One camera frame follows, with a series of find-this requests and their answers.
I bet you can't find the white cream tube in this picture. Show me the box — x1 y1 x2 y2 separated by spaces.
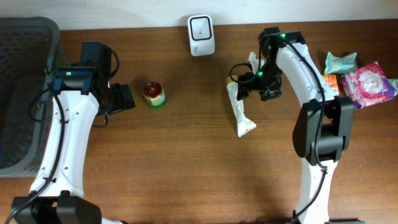
226 77 257 138

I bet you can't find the green lid jar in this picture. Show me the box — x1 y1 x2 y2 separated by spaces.
143 82 166 108

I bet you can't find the small orange box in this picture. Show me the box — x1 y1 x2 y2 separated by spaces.
322 74 340 95

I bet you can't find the teal wipes packet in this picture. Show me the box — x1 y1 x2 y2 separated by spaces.
324 52 358 75

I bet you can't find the red purple tissue pack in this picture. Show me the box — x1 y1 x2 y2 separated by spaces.
341 62 397 110

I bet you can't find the green kleenex tissue pack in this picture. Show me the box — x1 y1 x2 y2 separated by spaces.
388 78 398 93

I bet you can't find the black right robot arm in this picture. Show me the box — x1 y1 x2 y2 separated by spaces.
232 27 354 223

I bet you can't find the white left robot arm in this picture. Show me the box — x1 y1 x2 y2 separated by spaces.
6 42 135 224

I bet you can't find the white barcode scanner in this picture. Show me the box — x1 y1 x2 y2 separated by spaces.
187 15 215 57

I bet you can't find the grey plastic mesh basket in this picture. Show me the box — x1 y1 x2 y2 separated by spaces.
1 17 69 177

